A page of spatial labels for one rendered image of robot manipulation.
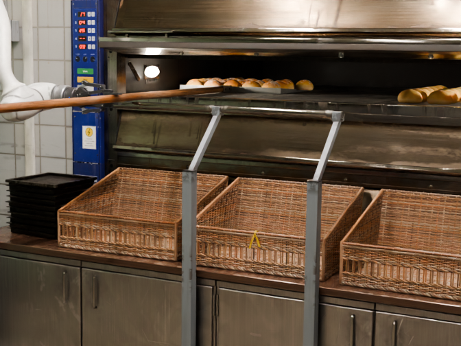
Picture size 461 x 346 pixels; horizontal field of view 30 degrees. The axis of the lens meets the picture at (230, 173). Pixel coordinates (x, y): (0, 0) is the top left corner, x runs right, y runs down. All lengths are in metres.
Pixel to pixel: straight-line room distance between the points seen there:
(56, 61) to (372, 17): 1.53
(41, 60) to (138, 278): 1.32
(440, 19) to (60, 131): 1.84
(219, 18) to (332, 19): 0.50
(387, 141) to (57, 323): 1.51
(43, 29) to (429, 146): 1.88
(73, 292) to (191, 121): 0.89
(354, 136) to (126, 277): 1.06
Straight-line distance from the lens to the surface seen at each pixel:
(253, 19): 3.60
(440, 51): 3.21
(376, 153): 3.43
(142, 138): 3.87
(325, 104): 3.49
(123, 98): 3.37
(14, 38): 4.24
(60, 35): 4.12
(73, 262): 3.51
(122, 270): 3.38
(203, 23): 3.69
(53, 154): 4.18
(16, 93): 3.37
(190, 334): 3.22
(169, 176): 3.78
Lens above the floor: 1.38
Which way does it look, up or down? 8 degrees down
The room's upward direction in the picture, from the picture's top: 1 degrees clockwise
